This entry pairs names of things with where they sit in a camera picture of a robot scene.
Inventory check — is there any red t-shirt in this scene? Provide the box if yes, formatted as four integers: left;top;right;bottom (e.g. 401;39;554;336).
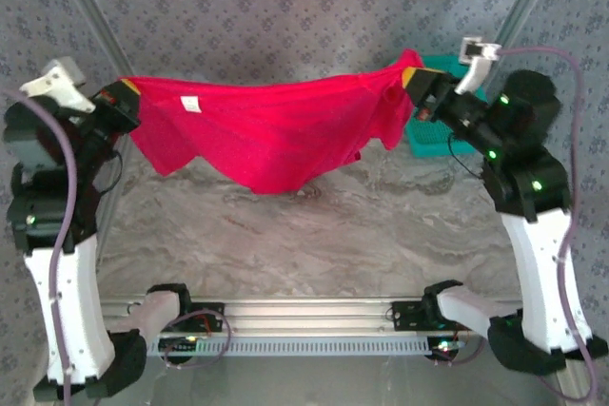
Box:
116;48;425;196

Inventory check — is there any teal plastic basket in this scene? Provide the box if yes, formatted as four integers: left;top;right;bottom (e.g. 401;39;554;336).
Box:
384;53;489;158

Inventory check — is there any black controller board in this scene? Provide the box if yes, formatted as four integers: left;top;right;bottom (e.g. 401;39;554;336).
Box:
426;337;466;363
159;335;200;363

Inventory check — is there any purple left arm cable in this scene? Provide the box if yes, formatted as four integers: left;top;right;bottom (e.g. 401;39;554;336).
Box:
0;87;233;406

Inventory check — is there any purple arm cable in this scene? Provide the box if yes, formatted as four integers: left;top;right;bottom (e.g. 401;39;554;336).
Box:
0;87;233;406
435;46;599;403

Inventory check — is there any thin black left gripper wire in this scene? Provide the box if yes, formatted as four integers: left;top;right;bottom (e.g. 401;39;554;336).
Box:
92;151;125;198

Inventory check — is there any thin black gripper wire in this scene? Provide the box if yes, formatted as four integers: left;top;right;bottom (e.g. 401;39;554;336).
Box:
92;151;125;198
446;132;484;180

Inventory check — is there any thin black right gripper wire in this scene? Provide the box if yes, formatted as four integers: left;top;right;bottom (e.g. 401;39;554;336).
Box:
446;132;484;180

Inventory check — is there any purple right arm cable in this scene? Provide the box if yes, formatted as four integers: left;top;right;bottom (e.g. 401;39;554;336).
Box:
435;46;599;403

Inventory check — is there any aluminium frame post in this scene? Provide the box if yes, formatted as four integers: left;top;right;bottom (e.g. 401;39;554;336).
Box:
49;0;137;79
480;0;567;93

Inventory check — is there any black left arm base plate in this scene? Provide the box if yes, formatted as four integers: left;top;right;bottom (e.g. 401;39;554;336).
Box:
175;300;226;334

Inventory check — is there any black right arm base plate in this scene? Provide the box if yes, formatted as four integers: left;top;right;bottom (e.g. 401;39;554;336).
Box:
392;300;480;332

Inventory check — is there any aluminium frame cross rail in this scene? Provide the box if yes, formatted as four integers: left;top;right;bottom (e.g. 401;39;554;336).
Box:
99;298;524;335

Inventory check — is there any grey slotted cable duct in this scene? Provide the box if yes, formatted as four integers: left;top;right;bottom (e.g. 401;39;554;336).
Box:
147;337;461;358

